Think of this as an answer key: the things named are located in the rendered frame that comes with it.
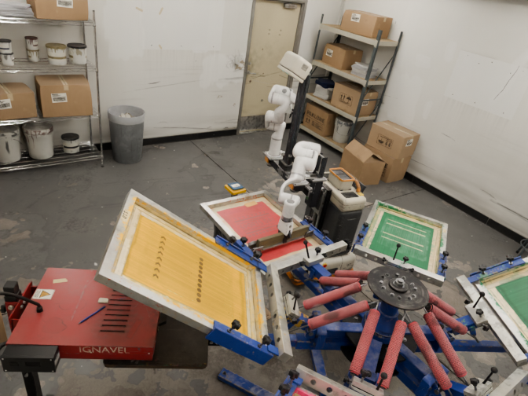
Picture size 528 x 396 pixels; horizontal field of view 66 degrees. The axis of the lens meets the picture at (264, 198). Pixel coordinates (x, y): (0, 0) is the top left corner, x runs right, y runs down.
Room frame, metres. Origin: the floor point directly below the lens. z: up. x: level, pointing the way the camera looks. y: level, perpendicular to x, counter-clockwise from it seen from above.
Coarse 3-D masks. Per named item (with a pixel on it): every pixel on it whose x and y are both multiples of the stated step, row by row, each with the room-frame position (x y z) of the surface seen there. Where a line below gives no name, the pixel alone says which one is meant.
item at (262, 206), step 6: (258, 204) 2.64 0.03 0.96; (264, 204) 2.65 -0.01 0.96; (246, 210) 2.53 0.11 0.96; (252, 210) 2.54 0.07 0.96; (258, 210) 2.56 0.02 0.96; (264, 210) 2.57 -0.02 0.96; (270, 210) 2.59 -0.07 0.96; (276, 216) 2.51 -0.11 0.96; (270, 234) 2.27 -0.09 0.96; (294, 240) 2.25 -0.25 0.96; (300, 240) 2.26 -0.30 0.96; (282, 246) 2.16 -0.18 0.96; (288, 246) 2.18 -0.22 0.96; (294, 246) 2.19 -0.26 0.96; (300, 246) 2.20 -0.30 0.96
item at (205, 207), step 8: (256, 192) 2.75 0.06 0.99; (264, 192) 2.77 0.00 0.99; (216, 200) 2.53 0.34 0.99; (224, 200) 2.55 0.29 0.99; (232, 200) 2.58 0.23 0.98; (240, 200) 2.63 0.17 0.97; (272, 200) 2.69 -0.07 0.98; (200, 208) 2.43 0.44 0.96; (208, 208) 2.40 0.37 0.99; (280, 208) 2.60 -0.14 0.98; (208, 216) 2.34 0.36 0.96; (216, 216) 2.32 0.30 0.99; (296, 216) 2.51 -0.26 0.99; (216, 224) 2.26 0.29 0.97; (224, 224) 2.25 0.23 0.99; (296, 224) 2.45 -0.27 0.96; (224, 232) 2.18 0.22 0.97; (232, 232) 2.17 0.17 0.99; (320, 240) 2.26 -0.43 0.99; (312, 248) 2.15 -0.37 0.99; (288, 256) 2.02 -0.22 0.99; (296, 256) 2.04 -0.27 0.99
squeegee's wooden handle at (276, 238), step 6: (294, 228) 2.24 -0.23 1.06; (300, 228) 2.26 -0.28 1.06; (306, 228) 2.29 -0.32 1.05; (276, 234) 2.13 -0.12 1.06; (282, 234) 2.15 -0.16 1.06; (294, 234) 2.22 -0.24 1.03; (300, 234) 2.26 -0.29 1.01; (258, 240) 2.04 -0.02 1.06; (264, 240) 2.05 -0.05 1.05; (270, 240) 2.09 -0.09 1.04; (276, 240) 2.12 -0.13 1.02; (282, 240) 2.16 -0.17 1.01; (258, 246) 2.03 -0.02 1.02; (264, 246) 2.06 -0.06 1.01
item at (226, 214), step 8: (232, 208) 2.51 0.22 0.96; (240, 208) 2.54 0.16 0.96; (224, 216) 2.39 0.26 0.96; (232, 216) 2.41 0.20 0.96; (232, 224) 2.31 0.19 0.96; (240, 232) 2.24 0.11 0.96; (248, 240) 2.16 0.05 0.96; (272, 248) 2.12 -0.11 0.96; (280, 248) 2.13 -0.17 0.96; (264, 256) 2.02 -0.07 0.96; (272, 256) 2.04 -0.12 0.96; (280, 256) 2.05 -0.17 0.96
